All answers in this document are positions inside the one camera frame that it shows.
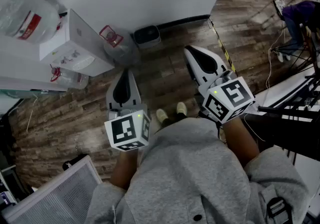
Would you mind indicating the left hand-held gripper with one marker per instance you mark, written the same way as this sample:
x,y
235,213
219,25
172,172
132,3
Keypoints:
x,y
120,130

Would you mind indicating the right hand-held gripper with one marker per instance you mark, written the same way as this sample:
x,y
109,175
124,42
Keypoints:
x,y
225,103

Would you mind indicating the black and white waste bin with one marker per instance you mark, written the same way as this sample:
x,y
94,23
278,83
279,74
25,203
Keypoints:
x,y
147,36

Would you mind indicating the person's right forearm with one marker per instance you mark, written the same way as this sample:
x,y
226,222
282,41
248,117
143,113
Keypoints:
x,y
240,140

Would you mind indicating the person's left forearm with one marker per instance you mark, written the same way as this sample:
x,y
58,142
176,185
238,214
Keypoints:
x,y
125,170

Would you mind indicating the yellow black floor tape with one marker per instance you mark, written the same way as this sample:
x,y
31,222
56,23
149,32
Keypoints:
x,y
226,55

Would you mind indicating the person's left shoe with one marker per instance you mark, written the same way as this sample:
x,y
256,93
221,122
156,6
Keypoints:
x,y
162,115

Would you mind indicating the person's shoe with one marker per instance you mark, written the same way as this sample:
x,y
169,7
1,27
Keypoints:
x,y
181,108
162,115

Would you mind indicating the person's right shoe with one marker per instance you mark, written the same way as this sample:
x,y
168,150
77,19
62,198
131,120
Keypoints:
x,y
181,108

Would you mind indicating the white water dispenser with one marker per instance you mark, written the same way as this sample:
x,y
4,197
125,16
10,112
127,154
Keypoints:
x,y
80,40

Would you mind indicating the white table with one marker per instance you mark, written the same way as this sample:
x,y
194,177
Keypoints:
x,y
280,90

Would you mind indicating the black metal stand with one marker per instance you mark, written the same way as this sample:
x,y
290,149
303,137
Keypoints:
x,y
287,111

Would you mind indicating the person's grey sweater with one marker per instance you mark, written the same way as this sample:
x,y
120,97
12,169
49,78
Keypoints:
x,y
187,168

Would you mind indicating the white grille appliance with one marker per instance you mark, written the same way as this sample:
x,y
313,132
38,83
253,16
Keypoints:
x,y
62,193

